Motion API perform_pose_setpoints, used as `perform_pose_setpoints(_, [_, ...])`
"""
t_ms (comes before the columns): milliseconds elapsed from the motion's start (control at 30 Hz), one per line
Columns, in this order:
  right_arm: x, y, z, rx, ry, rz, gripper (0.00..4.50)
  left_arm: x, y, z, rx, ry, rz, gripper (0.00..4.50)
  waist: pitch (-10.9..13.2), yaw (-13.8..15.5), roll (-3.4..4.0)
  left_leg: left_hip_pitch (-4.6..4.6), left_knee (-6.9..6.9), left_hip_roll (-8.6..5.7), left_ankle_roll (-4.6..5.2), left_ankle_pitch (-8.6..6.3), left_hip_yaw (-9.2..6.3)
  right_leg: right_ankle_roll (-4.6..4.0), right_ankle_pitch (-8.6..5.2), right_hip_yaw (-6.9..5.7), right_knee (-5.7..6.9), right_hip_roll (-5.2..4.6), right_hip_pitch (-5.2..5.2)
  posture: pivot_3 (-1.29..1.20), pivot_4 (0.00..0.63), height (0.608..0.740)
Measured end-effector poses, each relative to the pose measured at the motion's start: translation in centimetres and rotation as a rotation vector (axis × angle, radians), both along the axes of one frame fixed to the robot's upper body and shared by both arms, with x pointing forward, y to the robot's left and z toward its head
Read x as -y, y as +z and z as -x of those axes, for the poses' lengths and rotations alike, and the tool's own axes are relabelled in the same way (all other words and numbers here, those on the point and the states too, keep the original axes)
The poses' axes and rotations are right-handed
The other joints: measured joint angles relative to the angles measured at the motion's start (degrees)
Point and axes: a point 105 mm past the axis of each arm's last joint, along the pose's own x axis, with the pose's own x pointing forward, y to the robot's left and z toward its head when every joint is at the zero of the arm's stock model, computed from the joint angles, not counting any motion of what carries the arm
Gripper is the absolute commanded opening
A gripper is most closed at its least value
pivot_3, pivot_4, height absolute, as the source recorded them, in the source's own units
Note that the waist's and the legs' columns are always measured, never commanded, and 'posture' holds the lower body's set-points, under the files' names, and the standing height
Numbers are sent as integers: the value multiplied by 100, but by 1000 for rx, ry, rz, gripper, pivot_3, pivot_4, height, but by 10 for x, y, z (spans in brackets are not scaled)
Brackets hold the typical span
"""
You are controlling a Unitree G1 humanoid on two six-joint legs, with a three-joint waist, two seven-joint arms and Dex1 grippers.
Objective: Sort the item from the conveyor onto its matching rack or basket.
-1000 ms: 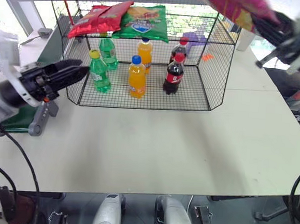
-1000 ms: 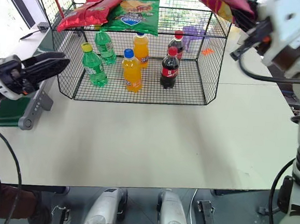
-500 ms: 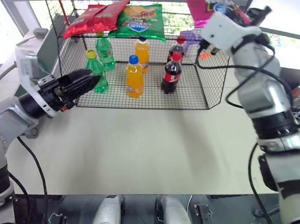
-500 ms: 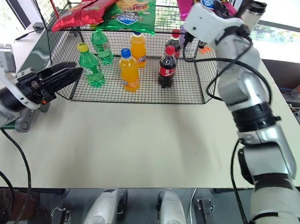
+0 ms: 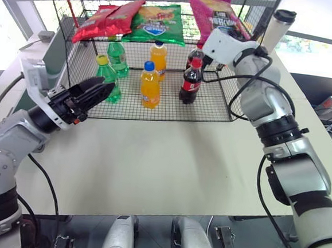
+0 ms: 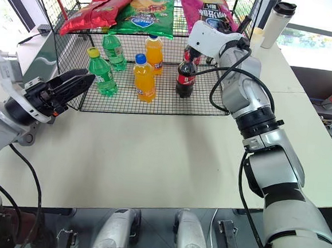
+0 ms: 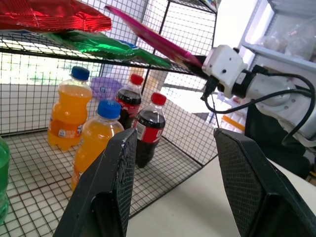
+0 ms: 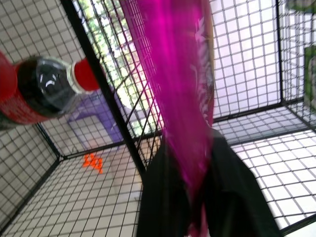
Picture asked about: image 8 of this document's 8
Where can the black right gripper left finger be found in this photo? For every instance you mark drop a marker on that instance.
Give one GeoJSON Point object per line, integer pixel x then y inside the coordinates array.
{"type": "Point", "coordinates": [160, 197]}

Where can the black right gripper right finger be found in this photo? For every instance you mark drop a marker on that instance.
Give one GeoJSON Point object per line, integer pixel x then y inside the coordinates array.
{"type": "Point", "coordinates": [234, 192]}

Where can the magenta snack bag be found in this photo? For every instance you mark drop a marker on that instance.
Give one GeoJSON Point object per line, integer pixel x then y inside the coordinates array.
{"type": "Point", "coordinates": [177, 74]}

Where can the green packaged item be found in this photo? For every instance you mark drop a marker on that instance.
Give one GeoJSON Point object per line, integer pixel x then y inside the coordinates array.
{"type": "Point", "coordinates": [310, 76]}

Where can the orange label sticker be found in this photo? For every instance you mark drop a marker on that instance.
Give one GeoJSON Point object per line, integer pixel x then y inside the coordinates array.
{"type": "Point", "coordinates": [94, 163]}

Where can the purple plastic stool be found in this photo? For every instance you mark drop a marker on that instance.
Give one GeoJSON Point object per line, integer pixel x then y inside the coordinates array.
{"type": "Point", "coordinates": [98, 106]}

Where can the cola bottle with red cap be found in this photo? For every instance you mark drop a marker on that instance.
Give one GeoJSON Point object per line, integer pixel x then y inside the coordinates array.
{"type": "Point", "coordinates": [42, 91]}

